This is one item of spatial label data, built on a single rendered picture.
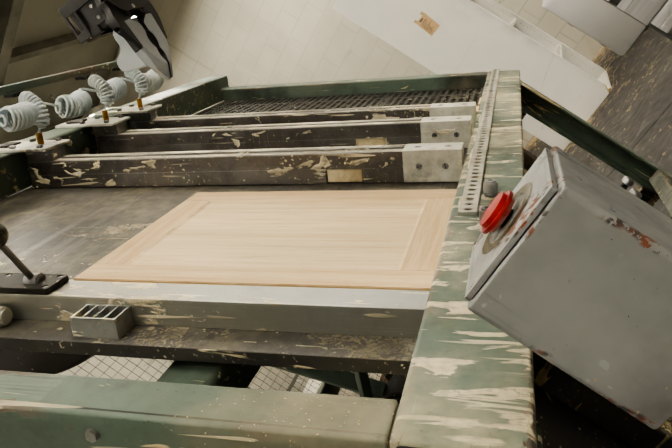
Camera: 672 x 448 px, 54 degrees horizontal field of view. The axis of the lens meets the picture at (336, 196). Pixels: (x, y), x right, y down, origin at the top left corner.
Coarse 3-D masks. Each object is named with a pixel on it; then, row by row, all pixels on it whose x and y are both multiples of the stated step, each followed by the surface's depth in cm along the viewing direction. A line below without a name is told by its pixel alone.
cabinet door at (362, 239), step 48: (240, 192) 139; (288, 192) 136; (336, 192) 133; (384, 192) 130; (432, 192) 127; (144, 240) 116; (192, 240) 115; (240, 240) 113; (288, 240) 110; (336, 240) 108; (384, 240) 106; (432, 240) 104; (384, 288) 89
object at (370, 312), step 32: (64, 288) 94; (96, 288) 93; (128, 288) 92; (160, 288) 91; (192, 288) 90; (224, 288) 89; (256, 288) 88; (288, 288) 87; (320, 288) 86; (64, 320) 93; (160, 320) 88; (192, 320) 87; (224, 320) 86; (256, 320) 84; (288, 320) 83; (320, 320) 82; (352, 320) 81; (384, 320) 80; (416, 320) 79
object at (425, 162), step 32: (32, 96) 162; (32, 160) 164; (64, 160) 161; (96, 160) 159; (128, 160) 157; (160, 160) 154; (192, 160) 152; (224, 160) 150; (256, 160) 148; (288, 160) 146; (320, 160) 144; (352, 160) 142; (384, 160) 140; (416, 160) 139; (448, 160) 137
